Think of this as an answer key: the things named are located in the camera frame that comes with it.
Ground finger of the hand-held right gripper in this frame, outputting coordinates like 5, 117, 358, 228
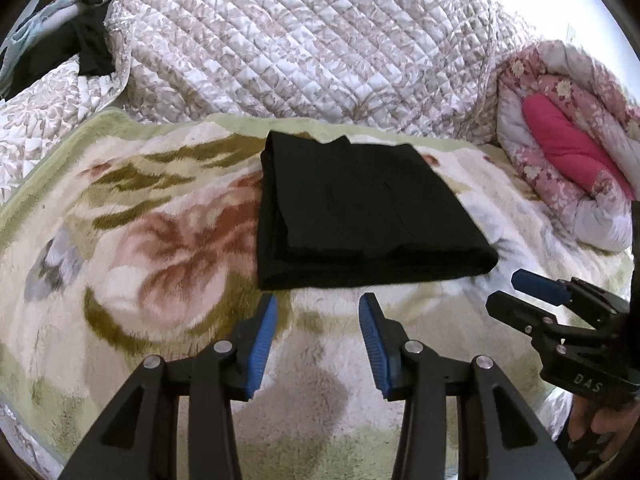
485, 289, 559, 337
511, 268, 591, 312

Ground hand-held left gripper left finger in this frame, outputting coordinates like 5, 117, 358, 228
57, 293, 279, 480

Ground pink floral comforter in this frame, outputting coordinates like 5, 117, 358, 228
496, 40, 640, 253

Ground light blue cloth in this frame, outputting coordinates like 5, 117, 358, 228
0, 0, 77, 92

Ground quilted beige patterned bedspread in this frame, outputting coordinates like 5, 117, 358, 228
0, 0, 538, 186

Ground person's right hand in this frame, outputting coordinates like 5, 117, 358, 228
566, 394, 632, 467

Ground black pants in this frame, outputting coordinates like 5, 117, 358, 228
255, 129, 500, 291

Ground floral plush blanket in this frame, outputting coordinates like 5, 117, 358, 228
0, 109, 633, 480

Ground black garment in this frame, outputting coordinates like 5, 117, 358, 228
9, 0, 117, 97

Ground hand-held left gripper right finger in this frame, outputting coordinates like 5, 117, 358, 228
359, 292, 579, 480

